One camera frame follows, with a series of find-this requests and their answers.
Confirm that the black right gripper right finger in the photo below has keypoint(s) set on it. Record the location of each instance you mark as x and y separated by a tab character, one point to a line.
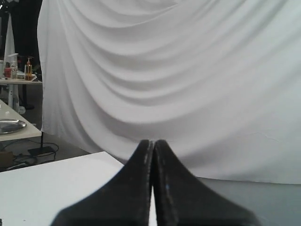
182	200

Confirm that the black stand base plate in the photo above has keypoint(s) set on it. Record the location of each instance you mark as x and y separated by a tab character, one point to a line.
36	151

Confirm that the orange soap pump bottle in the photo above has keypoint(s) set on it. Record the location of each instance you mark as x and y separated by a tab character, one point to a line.
28	70

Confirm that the red container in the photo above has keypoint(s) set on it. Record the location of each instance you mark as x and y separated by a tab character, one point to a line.
7	72

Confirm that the white far table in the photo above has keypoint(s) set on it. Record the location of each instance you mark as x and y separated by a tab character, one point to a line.
13	96

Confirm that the clear pump bottle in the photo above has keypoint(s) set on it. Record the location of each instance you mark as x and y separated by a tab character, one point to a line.
14	69

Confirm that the white side table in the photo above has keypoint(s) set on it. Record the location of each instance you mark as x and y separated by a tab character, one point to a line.
29	131

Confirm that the round metal plate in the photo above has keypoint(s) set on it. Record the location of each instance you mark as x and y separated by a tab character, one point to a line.
8	126

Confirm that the white backdrop cloth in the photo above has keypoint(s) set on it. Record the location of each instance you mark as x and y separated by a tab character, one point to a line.
219	80

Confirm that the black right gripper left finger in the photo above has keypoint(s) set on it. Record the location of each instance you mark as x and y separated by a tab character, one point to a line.
123	201

